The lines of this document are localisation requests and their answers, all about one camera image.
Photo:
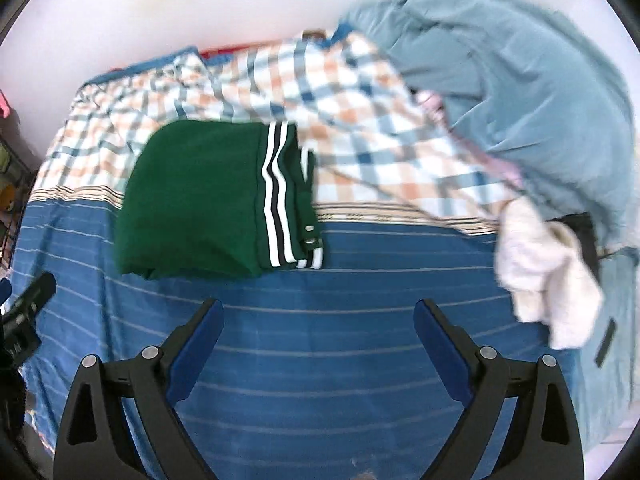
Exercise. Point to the checkered blanket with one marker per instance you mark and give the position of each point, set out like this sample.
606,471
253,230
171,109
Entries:
350,105

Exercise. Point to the red cloth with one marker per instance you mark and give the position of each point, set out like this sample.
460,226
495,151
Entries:
222,52

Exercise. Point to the grey-blue cloth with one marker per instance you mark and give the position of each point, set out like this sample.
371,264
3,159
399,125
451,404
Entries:
525,75

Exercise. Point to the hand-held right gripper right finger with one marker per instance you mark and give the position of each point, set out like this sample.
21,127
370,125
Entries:
447,355

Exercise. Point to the blue striped bed sheet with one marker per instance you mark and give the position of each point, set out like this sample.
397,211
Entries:
320,310

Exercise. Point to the pink cloth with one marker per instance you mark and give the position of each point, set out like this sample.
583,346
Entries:
492,162

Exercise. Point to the white fleece garment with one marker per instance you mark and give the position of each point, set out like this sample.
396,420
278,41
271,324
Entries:
540,270

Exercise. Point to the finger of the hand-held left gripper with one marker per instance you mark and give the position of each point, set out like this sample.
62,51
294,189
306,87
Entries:
35,292

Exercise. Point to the green jacket with white stripes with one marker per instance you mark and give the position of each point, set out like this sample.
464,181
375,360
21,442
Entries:
195,200

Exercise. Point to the pink clothes hanger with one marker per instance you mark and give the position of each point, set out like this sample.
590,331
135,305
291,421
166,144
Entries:
3,104

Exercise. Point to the black cloth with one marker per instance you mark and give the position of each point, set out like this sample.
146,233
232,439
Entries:
582,235

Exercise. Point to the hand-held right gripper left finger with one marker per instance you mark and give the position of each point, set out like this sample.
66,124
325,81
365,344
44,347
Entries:
192,355

